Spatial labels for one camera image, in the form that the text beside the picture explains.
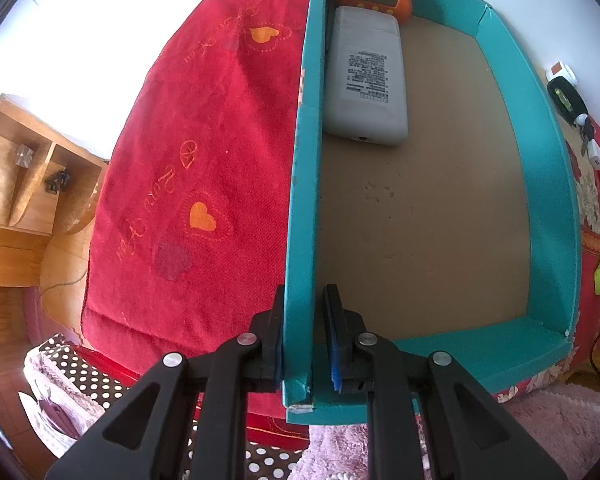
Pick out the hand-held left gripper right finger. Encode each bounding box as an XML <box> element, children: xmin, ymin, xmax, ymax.
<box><xmin>323</xmin><ymin>284</ymin><xmax>566</xmax><ymax>480</ymax></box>

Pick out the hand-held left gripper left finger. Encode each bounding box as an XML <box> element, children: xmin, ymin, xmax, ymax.
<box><xmin>45</xmin><ymin>284</ymin><xmax>287</xmax><ymax>480</ymax></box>

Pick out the grey power bank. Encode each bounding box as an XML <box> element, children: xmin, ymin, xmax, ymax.
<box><xmin>322</xmin><ymin>6</ymin><xmax>410</xmax><ymax>147</ymax></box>

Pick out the teal cardboard box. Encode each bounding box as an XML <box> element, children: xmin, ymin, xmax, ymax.
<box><xmin>280</xmin><ymin>0</ymin><xmax>581</xmax><ymax>426</ymax></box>

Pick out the polka dot cloth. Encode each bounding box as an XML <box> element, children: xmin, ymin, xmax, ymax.
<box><xmin>20</xmin><ymin>335</ymin><xmax>306</xmax><ymax>480</ymax></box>

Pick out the pink fluffy rug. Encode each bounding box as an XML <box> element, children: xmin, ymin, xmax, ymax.
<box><xmin>300</xmin><ymin>382</ymin><xmax>600</xmax><ymax>480</ymax></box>

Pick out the red embroidered towel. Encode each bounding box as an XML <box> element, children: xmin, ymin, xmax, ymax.
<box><xmin>80</xmin><ymin>0</ymin><xmax>313</xmax><ymax>418</ymax></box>

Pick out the small black object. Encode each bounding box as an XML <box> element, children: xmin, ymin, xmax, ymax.
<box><xmin>45</xmin><ymin>170</ymin><xmax>72</xmax><ymax>195</ymax></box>

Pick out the wooden cabinet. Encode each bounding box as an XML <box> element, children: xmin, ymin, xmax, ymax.
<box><xmin>0</xmin><ymin>92</ymin><xmax>110</xmax><ymax>261</ymax></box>

